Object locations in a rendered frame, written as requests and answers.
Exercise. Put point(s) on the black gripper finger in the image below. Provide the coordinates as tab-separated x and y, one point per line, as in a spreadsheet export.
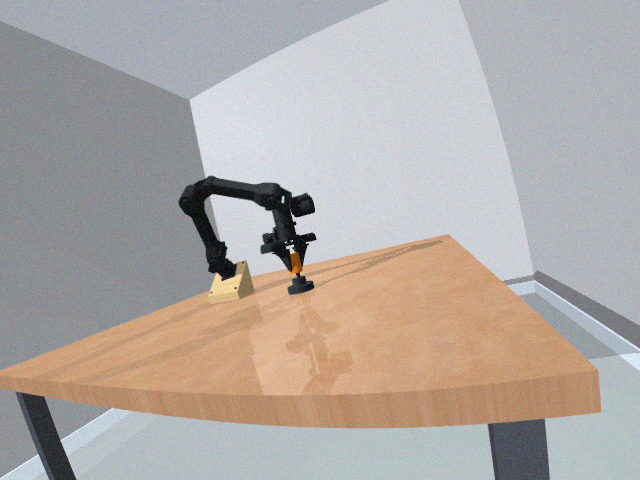
284	255
301	251

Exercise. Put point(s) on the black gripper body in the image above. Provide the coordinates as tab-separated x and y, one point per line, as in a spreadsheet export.
286	232

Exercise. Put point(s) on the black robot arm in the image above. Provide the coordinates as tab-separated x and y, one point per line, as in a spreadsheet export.
268	195

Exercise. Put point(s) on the orange knob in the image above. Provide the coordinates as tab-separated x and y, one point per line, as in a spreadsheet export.
296	263

